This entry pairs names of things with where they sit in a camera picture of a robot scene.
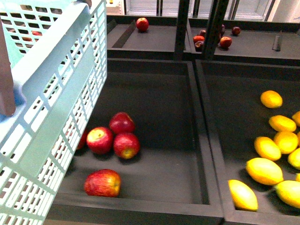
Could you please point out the light blue plastic basket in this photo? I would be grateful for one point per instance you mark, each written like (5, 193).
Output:
(58, 54)

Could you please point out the brown basket handle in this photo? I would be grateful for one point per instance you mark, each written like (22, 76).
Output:
(7, 100)

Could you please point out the red apple on upper shelf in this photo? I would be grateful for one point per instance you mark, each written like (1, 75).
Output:
(225, 42)
(236, 31)
(142, 24)

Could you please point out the dark wooden display stand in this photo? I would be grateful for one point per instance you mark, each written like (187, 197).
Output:
(196, 120)

